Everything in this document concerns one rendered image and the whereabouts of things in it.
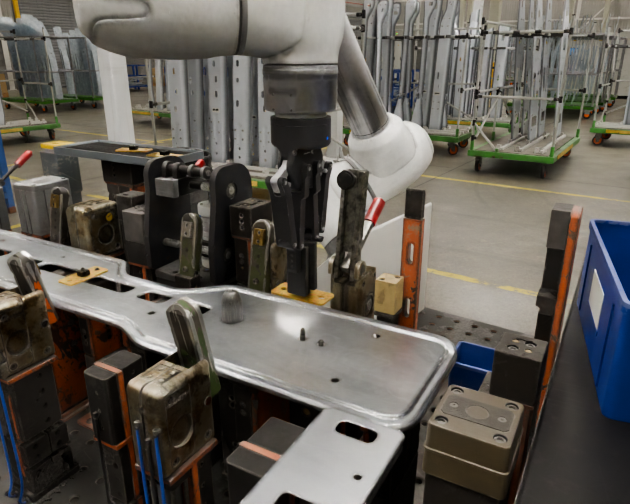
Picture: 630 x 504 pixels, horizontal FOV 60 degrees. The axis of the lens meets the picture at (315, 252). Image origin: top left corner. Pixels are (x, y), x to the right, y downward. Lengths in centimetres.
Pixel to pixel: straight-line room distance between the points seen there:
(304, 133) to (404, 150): 79
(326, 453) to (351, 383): 13
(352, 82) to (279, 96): 68
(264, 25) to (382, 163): 84
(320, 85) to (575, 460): 46
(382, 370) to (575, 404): 23
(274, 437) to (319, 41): 44
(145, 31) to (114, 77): 424
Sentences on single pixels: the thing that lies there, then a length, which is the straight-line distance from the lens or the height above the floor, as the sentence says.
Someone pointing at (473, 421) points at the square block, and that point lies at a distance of 55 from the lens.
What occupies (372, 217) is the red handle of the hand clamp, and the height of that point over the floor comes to 112.
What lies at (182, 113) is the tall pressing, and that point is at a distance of 575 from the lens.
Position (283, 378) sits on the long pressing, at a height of 100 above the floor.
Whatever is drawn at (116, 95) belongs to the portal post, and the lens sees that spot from 485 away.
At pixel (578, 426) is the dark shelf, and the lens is 63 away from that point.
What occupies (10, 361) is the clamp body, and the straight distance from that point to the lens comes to 93.
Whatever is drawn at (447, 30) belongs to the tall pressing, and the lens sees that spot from 848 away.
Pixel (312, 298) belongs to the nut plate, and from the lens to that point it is 73.
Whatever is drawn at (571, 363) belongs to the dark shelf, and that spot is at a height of 103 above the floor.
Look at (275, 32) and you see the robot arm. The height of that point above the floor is 140.
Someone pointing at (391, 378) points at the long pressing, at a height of 100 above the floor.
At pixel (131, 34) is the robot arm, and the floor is 140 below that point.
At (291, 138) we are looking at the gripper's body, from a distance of 65.
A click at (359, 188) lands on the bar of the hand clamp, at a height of 119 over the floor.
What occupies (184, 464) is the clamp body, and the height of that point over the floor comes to 93.
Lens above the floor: 138
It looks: 20 degrees down
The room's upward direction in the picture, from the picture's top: straight up
